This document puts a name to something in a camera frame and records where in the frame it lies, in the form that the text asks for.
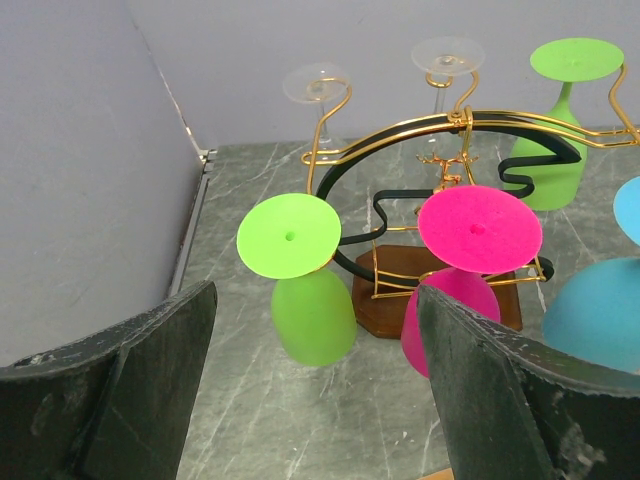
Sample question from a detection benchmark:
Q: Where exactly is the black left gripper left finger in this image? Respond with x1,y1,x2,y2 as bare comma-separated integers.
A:
1,281,218,479

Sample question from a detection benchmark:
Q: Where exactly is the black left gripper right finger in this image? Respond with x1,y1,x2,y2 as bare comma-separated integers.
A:
417,285,639,479

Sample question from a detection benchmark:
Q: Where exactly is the blue plastic wine glass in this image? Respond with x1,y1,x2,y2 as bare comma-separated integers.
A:
542,177,639,374

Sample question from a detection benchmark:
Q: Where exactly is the pink plastic wine glass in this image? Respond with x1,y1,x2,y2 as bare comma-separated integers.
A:
400,184,544,379

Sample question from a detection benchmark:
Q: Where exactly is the light green plastic wine glass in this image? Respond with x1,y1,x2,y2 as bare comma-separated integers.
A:
236,193,357,366

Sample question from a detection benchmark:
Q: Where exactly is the clear wine glass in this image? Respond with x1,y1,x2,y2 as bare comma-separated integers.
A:
411,36,486,116

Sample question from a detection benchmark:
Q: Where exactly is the clear glass hanging on rack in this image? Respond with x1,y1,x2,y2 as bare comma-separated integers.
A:
281,62,351,164

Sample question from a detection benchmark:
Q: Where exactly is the gold wire wine glass rack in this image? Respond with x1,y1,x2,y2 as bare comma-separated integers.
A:
301,65,639,339

